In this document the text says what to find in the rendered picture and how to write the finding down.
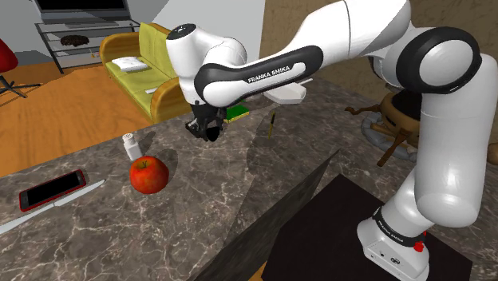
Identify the red chair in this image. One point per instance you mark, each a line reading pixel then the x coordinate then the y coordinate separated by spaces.
pixel 6 58

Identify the white salt shaker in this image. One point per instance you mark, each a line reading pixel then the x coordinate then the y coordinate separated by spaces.
pixel 132 149

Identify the white shallow dish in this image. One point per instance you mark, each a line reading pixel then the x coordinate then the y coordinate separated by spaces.
pixel 286 95

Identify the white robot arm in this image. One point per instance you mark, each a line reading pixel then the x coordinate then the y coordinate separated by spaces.
pixel 447 155

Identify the green flat book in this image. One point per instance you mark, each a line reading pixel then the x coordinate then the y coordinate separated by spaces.
pixel 237 113

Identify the yellow and black pen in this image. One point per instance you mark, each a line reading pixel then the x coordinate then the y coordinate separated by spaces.
pixel 271 124

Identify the brown round object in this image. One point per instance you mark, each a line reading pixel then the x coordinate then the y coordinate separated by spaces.
pixel 494 153

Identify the grey round plate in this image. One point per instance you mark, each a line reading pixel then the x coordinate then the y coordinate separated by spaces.
pixel 369 128

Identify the grey television stand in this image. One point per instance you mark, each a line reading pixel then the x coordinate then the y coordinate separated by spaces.
pixel 83 27

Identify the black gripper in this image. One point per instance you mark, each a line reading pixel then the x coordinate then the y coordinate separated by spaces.
pixel 206 118

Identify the red smartphone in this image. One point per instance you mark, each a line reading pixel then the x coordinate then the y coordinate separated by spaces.
pixel 52 190

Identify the yellow sofa with wooden frame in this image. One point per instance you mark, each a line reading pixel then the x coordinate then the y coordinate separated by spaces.
pixel 136 79

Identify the red apple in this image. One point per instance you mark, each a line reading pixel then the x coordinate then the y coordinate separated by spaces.
pixel 149 175

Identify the silver knife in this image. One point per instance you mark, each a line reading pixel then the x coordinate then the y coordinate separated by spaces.
pixel 46 207

